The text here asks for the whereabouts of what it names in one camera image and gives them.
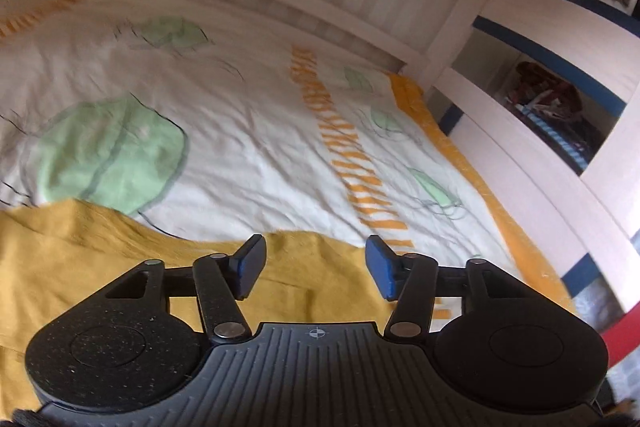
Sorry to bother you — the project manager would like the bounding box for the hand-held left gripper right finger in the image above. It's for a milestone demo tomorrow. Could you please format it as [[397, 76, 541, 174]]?
[[365, 235, 532, 341]]

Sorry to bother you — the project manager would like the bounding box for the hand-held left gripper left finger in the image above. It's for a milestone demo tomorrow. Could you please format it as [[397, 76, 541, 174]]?
[[92, 234, 267, 343]]

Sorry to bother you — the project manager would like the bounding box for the mustard yellow garment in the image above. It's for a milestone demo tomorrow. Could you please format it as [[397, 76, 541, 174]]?
[[0, 199, 471, 413]]

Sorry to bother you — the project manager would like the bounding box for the pile of colourful clothes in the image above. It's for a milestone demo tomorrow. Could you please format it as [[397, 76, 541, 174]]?
[[500, 61, 607, 170]]

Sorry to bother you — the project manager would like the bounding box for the white leaf-print bedspread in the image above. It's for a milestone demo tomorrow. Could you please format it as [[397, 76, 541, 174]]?
[[0, 0, 506, 268]]

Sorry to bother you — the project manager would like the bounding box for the orange bed sheet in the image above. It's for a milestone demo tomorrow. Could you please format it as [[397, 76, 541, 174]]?
[[390, 74, 576, 314]]

